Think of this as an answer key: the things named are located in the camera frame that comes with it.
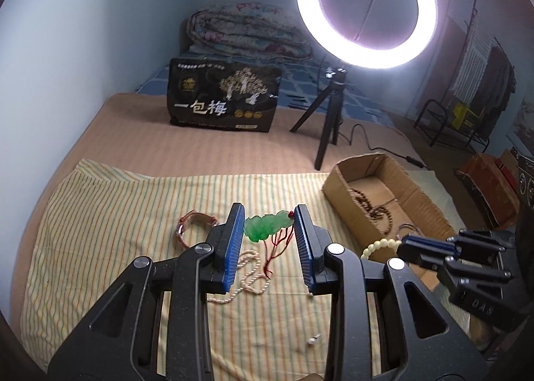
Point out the beige striped bed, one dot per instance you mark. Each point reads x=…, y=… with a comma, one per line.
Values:
x=125, y=130

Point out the cardboard box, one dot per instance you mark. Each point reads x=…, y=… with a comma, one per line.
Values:
x=348, y=193

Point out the black metal rack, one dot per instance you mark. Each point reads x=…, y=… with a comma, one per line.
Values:
x=434, y=122

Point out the white hanging cloth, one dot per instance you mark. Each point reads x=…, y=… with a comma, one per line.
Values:
x=471, y=63

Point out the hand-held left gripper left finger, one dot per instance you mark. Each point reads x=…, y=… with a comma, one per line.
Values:
x=233, y=247

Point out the dark hanging clothes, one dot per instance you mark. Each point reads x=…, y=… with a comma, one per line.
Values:
x=498, y=80

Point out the yellow box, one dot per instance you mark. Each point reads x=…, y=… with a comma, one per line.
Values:
x=465, y=117

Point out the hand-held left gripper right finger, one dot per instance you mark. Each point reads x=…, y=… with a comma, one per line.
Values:
x=304, y=247

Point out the black printed package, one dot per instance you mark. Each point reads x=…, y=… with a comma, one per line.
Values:
x=200, y=84

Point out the folded floral quilt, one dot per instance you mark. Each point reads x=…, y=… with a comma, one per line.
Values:
x=250, y=30

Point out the black tripod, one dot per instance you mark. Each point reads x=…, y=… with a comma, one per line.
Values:
x=323, y=143

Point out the reddish brown box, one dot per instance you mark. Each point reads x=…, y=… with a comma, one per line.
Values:
x=488, y=189

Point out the yellow striped cloth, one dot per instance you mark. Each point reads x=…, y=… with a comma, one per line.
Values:
x=125, y=239

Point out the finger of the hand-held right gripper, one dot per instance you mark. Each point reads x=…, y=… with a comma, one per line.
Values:
x=429, y=242
x=425, y=258

